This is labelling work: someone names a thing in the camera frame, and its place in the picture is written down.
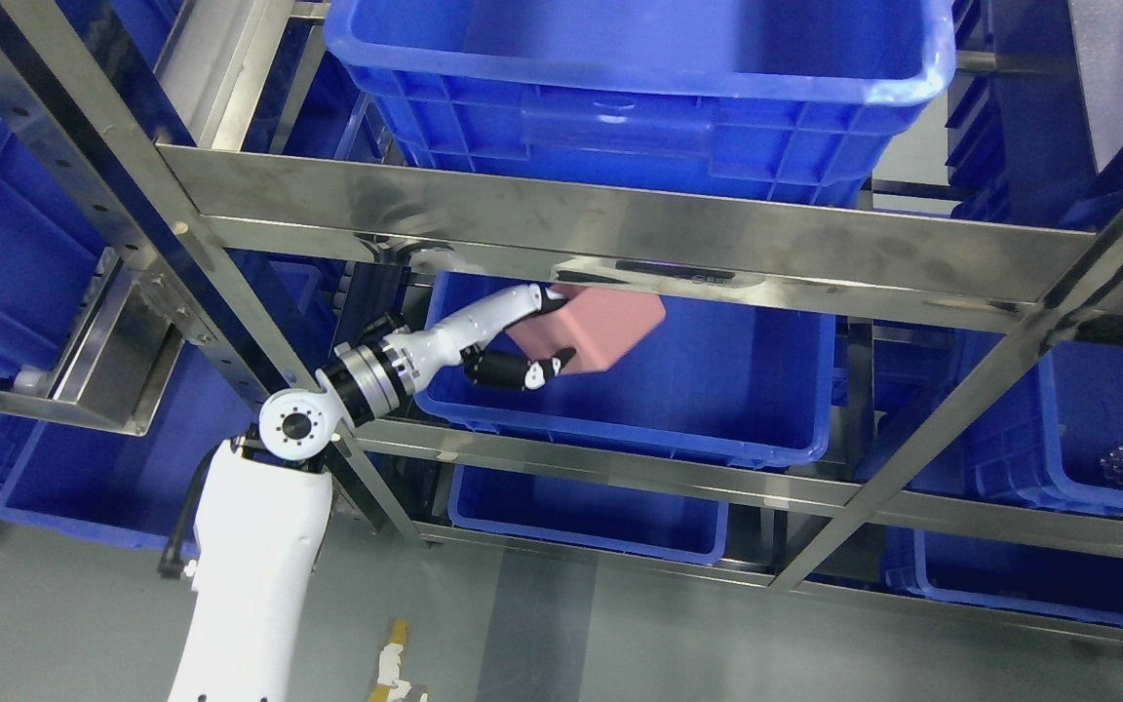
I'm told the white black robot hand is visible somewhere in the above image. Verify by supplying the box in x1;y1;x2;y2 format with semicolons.
378;283;578;394

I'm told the pink plastic storage box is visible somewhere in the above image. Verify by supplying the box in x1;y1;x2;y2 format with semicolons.
505;284;667;376

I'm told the lower blue shelf bin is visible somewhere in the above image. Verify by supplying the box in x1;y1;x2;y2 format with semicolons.
446;465;729;566

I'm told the middle blue shelf bin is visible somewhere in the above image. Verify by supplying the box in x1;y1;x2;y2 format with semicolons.
417;297;836;469

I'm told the top blue shelf bin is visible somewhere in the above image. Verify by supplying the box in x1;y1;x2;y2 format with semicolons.
325;1;955;208

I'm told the steel shelf rack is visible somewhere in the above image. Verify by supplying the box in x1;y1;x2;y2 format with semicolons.
0;1;1123;603

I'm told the right blue bin with balls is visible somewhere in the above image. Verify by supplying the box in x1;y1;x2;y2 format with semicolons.
961;341;1123;517

